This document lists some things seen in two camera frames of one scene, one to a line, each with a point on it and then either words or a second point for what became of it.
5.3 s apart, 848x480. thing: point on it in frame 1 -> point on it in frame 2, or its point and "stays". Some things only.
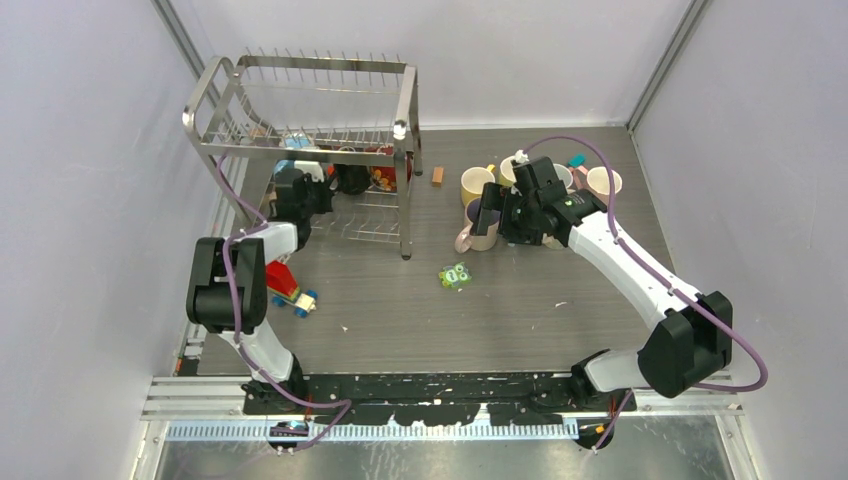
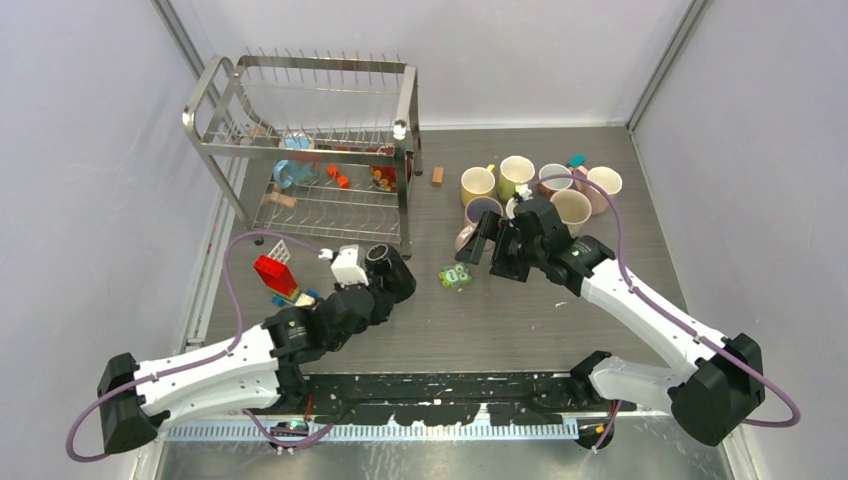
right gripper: (491, 200) -> (500, 228)
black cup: (352, 179) -> (393, 270)
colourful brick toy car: (284, 290) stays
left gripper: (324, 189) -> (381, 310)
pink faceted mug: (597, 181) stays
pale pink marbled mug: (467, 241) stays
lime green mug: (507, 177) stays
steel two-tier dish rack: (354, 113) stays
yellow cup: (474, 179) stays
